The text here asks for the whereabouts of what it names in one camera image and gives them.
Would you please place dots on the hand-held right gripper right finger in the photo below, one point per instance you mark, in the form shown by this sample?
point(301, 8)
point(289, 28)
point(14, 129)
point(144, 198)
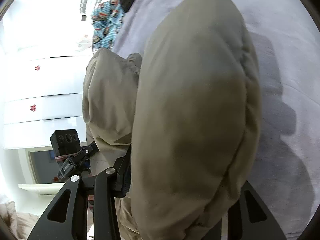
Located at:
point(247, 212)

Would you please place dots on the lavender bed sheet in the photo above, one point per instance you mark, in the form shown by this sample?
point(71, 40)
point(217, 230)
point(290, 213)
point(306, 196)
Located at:
point(282, 42)

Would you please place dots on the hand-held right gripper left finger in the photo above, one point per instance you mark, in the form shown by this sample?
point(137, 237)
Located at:
point(122, 175)

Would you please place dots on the pinkish beige cloth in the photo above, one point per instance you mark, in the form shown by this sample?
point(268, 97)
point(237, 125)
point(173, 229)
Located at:
point(20, 225)

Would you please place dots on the white drawer cabinet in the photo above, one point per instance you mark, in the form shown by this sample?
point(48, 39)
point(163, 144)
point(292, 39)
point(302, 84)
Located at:
point(45, 90)

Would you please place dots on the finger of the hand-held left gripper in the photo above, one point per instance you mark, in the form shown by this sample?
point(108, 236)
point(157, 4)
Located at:
point(87, 152)

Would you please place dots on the beige padded jacket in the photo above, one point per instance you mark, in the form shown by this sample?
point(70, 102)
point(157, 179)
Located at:
point(190, 105)

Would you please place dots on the blue printed cloth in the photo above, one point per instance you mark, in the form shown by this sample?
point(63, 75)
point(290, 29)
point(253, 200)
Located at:
point(107, 27)

